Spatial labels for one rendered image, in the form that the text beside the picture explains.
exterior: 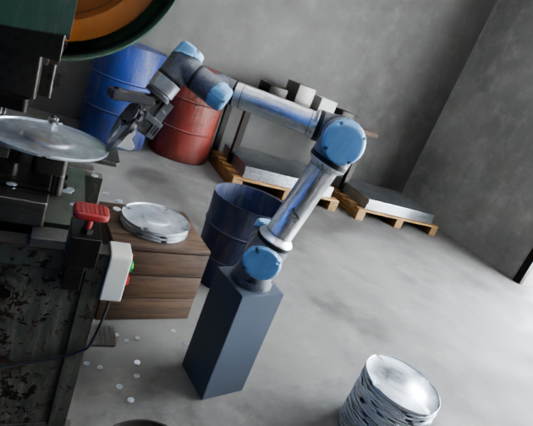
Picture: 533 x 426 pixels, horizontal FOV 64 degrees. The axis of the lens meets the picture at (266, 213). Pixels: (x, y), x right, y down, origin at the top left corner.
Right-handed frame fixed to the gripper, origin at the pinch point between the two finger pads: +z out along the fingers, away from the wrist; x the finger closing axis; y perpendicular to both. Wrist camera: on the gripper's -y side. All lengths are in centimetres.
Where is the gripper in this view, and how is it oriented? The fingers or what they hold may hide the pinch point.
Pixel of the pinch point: (107, 145)
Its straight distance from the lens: 124.0
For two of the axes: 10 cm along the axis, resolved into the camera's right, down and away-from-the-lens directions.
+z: -6.3, 7.8, 0.2
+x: -5.6, -4.7, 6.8
